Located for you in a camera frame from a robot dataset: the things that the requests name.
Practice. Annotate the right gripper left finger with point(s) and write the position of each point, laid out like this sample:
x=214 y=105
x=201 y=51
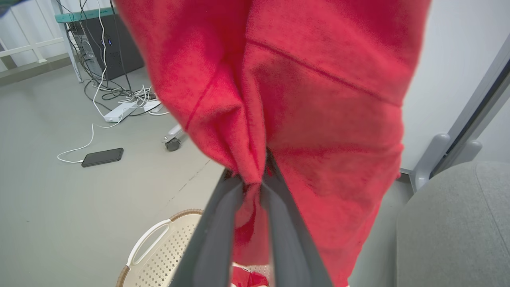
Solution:
x=211 y=247

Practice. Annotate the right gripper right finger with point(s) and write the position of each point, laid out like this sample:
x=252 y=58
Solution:
x=291 y=247

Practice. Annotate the red garment with white stripes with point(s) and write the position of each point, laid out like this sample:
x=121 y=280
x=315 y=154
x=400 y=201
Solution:
x=318 y=119

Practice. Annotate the cream perforated laundry basket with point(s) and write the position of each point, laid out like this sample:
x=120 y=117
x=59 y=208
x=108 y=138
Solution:
x=167 y=255

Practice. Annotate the black caster wheel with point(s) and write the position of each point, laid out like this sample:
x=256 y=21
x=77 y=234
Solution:
x=173 y=144

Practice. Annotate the black smartphone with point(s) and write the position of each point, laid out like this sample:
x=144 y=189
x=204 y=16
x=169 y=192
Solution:
x=102 y=157

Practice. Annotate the small white power adapter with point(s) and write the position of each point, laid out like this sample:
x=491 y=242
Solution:
x=152 y=105

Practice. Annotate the white power strip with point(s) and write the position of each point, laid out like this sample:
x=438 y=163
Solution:
x=119 y=112

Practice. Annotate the grey fabric sofa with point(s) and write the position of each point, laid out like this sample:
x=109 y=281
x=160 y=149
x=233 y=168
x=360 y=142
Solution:
x=458 y=231

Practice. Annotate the black computer tower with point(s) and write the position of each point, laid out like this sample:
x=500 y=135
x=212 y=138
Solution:
x=119 y=48

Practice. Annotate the narrow white partition board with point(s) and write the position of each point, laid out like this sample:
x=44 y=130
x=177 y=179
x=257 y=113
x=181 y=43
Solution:
x=498 y=135

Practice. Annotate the teal-topped metal table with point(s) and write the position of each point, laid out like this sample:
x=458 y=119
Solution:
x=79 y=16

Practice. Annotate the white railing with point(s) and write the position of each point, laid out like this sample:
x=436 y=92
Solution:
x=24 y=48

